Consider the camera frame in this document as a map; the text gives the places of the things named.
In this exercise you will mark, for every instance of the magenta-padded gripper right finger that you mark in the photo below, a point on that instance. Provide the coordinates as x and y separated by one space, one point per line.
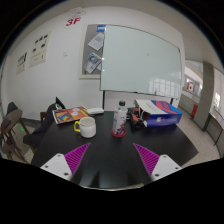
166 166

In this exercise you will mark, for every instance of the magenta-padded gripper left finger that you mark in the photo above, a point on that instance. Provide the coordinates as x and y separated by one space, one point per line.
56 166

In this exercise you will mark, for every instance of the clear black-capped drink bottle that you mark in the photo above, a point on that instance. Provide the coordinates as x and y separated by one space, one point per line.
119 120

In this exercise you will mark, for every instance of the blue and white cardboard box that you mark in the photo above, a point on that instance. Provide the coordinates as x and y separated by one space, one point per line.
163 115

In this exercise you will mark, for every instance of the colourful orange book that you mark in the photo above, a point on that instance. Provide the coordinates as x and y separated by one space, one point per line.
68 116

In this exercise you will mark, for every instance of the red and black tool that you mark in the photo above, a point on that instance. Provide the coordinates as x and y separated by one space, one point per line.
136 118

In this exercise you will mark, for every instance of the flat round red coaster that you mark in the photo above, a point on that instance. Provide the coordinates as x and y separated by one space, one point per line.
118 135

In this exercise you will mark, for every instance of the black skull-print bag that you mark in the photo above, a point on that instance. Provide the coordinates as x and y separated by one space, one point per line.
58 105

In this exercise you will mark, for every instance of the small flat white box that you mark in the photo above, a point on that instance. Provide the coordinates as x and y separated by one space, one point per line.
95 110

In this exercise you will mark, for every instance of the large whiteboard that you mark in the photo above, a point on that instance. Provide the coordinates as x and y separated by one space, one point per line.
140 60

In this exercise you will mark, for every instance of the colourful round-print flyer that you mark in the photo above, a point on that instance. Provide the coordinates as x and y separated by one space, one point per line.
93 62

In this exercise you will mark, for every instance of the grey pin board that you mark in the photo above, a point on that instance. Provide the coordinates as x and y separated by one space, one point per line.
85 43

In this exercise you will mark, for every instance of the white paper sheet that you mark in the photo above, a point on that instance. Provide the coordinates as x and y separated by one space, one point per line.
96 40

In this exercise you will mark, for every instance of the small blue card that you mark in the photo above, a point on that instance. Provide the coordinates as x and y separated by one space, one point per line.
101 28

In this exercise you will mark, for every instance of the red floor number sign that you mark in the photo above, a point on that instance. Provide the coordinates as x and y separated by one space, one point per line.
73 22

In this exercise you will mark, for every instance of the small white wall poster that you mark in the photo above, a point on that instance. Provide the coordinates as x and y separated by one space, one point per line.
22 62

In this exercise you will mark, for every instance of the large white wall poster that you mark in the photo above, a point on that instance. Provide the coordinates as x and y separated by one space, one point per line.
40 50

